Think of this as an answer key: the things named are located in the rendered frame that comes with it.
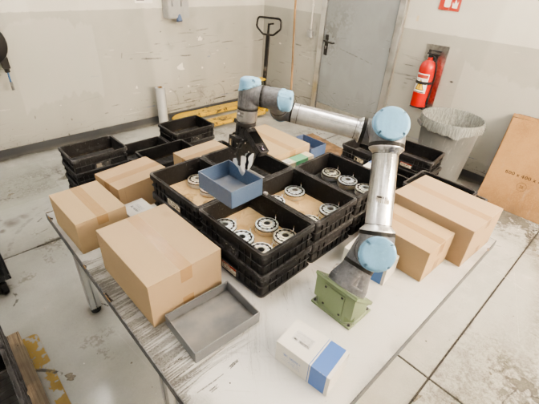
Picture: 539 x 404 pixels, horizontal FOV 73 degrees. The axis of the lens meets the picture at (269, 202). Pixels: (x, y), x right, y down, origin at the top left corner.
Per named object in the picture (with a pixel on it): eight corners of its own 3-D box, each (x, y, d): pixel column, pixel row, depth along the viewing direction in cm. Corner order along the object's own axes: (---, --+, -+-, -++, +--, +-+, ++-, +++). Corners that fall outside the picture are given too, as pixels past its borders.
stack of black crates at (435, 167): (432, 201, 319) (449, 153, 294) (413, 216, 299) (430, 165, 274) (390, 182, 344) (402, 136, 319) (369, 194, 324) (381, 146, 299)
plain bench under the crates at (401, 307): (451, 330, 222) (496, 240, 184) (251, 585, 127) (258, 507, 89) (270, 212, 317) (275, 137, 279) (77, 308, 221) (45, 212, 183)
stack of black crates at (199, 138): (198, 158, 365) (196, 114, 341) (216, 169, 347) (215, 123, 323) (162, 169, 341) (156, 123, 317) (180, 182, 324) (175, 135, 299)
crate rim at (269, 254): (316, 228, 149) (317, 224, 148) (263, 262, 131) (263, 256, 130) (250, 189, 173) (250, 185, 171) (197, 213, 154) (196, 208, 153)
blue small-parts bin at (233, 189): (262, 194, 140) (262, 178, 136) (231, 209, 131) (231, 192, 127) (228, 175, 151) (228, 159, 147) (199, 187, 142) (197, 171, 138)
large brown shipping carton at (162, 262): (221, 286, 148) (220, 248, 137) (154, 328, 130) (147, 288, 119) (168, 239, 171) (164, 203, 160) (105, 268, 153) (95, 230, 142)
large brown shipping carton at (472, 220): (487, 241, 182) (504, 208, 172) (459, 267, 165) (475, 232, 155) (415, 205, 207) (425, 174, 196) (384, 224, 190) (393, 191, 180)
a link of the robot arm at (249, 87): (261, 81, 123) (236, 77, 124) (257, 114, 128) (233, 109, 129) (265, 78, 129) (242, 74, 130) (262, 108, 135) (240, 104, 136)
